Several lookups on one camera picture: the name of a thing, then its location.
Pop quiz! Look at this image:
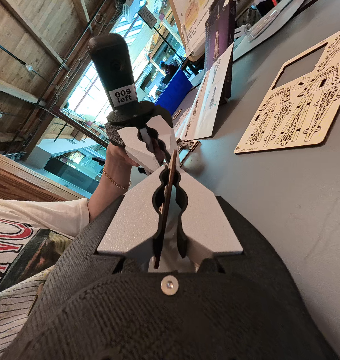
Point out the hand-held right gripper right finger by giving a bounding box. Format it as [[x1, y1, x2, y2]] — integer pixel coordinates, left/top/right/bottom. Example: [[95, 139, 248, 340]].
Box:
[[171, 167, 244, 259]]

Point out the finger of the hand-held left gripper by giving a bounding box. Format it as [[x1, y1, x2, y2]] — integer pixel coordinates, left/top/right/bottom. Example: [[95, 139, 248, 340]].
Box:
[[117, 125, 163, 173], [144, 115, 179, 164]]

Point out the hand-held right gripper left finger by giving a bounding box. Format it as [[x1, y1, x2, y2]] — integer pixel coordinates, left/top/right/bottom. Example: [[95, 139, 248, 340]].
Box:
[[96, 165, 170, 258]]

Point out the wooden arch puzzle sheet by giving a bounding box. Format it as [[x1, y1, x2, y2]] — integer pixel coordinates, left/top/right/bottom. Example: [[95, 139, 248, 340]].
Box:
[[153, 149, 178, 268]]

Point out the grey desk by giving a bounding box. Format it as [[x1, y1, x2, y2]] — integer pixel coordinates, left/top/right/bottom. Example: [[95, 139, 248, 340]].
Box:
[[129, 0, 340, 360]]

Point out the person's left hand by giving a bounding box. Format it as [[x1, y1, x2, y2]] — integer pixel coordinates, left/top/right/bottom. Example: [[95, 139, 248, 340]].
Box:
[[104, 142, 140, 182]]

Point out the wooden tower model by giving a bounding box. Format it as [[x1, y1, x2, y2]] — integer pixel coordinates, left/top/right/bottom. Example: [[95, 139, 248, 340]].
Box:
[[176, 139, 201, 166]]

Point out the blue plastic bin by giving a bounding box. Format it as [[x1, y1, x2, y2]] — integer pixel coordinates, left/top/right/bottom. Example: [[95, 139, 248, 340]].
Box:
[[154, 69, 193, 116]]

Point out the white instruction booklet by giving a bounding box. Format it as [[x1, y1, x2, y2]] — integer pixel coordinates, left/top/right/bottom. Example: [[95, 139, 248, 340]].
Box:
[[173, 42, 234, 141]]

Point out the white printed t-shirt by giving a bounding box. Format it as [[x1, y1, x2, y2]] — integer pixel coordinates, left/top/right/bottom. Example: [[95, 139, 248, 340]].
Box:
[[0, 197, 91, 296]]

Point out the printed instruction paper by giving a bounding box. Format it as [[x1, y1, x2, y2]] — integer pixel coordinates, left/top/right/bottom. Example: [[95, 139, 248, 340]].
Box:
[[170, 0, 215, 55]]

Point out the dark purple puzzle box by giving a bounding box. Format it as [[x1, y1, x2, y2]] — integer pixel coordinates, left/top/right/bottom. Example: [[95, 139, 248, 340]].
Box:
[[205, 0, 236, 104]]

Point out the wooden board book stand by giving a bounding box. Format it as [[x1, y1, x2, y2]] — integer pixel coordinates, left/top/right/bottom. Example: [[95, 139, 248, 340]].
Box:
[[168, 0, 305, 61]]

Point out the wooden tower puzzle sheet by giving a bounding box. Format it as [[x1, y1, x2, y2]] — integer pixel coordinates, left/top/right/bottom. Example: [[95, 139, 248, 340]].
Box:
[[234, 25, 340, 155]]

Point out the white striped cloth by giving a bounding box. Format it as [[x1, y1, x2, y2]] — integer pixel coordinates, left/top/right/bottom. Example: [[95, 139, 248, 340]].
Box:
[[0, 266, 56, 360]]

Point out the gold chain bracelet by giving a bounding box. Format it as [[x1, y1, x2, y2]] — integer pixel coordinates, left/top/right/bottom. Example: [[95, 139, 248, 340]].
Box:
[[102, 165, 132, 189]]

